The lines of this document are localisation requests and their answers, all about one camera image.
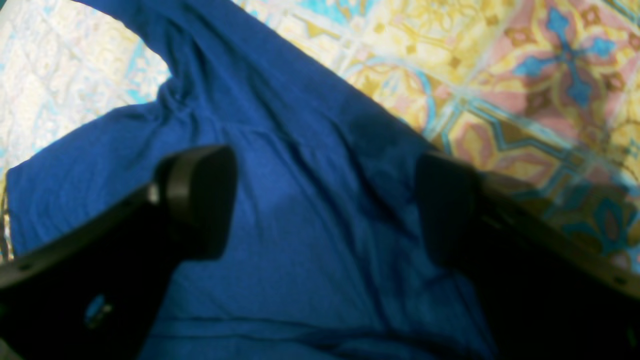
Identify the blue long-sleeve shirt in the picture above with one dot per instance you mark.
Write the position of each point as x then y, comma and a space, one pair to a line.
325, 259

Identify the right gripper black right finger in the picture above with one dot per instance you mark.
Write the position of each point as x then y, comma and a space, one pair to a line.
543, 297

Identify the patterned tile tablecloth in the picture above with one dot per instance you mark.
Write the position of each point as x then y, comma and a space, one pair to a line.
545, 91

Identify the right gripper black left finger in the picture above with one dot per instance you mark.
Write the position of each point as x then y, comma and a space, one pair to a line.
94, 293

